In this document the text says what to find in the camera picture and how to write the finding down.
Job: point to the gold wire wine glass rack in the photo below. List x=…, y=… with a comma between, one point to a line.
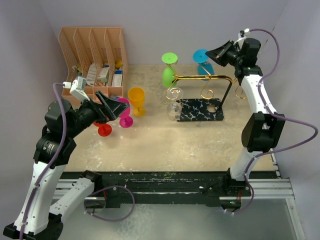
x=207, y=108

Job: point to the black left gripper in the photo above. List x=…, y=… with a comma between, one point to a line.
x=109, y=109

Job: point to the green white small box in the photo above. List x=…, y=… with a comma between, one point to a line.
x=103, y=75

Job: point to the red plastic wine glass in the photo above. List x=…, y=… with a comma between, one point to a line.
x=104, y=129

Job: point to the white blister pack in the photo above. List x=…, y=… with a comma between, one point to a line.
x=91, y=75

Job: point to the magenta plastic wine glass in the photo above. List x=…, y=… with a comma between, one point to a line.
x=126, y=120

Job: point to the green plastic wine glass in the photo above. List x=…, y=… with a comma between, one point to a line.
x=169, y=58

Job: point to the yellow plastic wine glass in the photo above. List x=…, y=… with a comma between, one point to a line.
x=136, y=97

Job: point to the clear glass wine glass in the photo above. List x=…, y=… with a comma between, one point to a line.
x=174, y=108

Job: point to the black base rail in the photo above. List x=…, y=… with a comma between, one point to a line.
x=170, y=188

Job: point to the blue plastic wine glass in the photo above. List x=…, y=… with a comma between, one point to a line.
x=204, y=66

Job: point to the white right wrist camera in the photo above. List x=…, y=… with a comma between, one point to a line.
x=242, y=35

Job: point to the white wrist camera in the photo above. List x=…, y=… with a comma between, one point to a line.
x=77, y=88
x=242, y=35

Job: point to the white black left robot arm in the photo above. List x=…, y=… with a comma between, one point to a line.
x=40, y=219

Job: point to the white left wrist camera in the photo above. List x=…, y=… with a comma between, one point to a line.
x=77, y=88

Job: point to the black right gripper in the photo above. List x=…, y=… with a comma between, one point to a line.
x=216, y=54

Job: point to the yellow object in organizer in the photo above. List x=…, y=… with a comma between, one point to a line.
x=119, y=64

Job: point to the blue grey cap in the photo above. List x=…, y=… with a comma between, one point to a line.
x=114, y=97

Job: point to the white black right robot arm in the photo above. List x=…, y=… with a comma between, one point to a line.
x=263, y=129

